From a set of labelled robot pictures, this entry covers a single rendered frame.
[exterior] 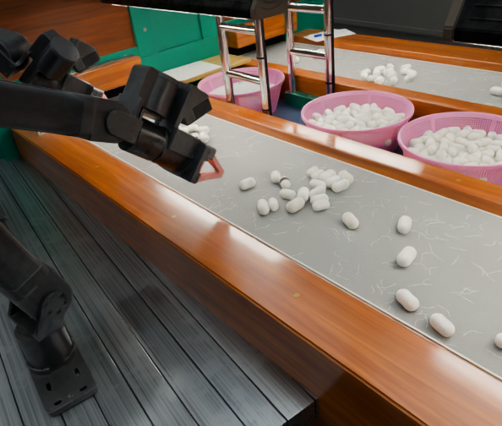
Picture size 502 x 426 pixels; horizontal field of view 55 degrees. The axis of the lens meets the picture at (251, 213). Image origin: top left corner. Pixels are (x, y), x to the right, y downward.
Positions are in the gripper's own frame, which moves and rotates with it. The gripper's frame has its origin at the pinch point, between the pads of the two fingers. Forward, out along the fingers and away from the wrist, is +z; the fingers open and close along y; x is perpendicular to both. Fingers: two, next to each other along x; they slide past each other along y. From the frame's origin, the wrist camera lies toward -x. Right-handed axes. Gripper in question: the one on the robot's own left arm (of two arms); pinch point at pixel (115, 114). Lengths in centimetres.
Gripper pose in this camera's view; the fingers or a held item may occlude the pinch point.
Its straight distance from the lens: 113.4
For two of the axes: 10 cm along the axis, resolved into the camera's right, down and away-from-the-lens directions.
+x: -4.1, 9.1, 0.8
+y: -6.5, -3.5, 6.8
